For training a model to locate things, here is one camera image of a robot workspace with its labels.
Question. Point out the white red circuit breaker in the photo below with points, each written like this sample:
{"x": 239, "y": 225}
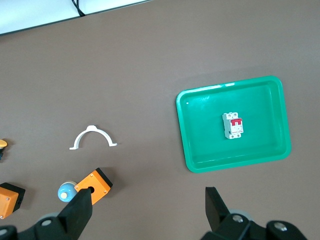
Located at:
{"x": 232, "y": 130}

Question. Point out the green plastic tray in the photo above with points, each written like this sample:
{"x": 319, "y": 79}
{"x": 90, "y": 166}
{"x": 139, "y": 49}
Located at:
{"x": 262, "y": 105}

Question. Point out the blue dome buzzer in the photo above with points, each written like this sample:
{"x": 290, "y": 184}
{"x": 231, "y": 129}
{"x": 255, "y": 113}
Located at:
{"x": 65, "y": 193}

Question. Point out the orange push button switch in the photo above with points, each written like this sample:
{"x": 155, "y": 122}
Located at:
{"x": 2, "y": 143}

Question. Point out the orange button box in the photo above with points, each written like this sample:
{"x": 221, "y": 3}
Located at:
{"x": 10, "y": 202}
{"x": 100, "y": 185}

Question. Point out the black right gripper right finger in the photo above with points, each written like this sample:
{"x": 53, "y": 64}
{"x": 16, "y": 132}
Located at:
{"x": 220, "y": 220}

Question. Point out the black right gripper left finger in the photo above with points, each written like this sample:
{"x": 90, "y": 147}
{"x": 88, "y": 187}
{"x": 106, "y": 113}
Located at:
{"x": 72, "y": 215}

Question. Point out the small white pipe clamp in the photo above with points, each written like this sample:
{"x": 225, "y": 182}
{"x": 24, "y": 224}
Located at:
{"x": 80, "y": 138}

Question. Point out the brown table mat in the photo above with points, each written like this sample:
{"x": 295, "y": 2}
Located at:
{"x": 150, "y": 75}

